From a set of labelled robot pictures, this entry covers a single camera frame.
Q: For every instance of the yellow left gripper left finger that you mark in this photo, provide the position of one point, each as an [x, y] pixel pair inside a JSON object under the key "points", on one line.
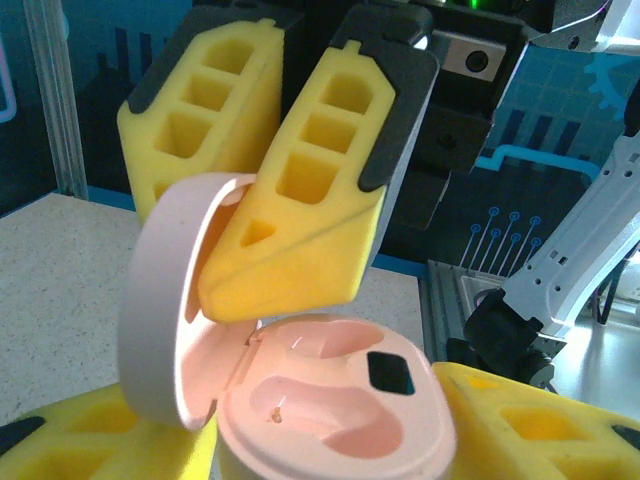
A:
{"points": [[75, 440]]}

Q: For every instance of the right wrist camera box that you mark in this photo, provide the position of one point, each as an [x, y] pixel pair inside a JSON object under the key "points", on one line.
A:
{"points": [[475, 60]]}

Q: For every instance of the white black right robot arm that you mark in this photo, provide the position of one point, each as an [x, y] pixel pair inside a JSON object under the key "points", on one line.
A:
{"points": [[575, 260]]}

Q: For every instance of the aluminium frame post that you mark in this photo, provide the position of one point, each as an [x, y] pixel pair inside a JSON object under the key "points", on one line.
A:
{"points": [[55, 100]]}

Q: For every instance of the long aluminium mounting rail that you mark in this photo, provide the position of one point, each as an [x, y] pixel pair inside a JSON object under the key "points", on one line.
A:
{"points": [[450, 300]]}

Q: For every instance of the pink earbud charging case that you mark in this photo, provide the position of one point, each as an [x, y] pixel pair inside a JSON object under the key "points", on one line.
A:
{"points": [[350, 425]]}

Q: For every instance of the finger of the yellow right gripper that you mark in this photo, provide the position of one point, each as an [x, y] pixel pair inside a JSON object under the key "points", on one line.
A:
{"points": [[300, 250], [240, 130]]}

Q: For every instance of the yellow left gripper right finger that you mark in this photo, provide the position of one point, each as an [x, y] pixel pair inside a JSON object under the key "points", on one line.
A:
{"points": [[525, 440]]}

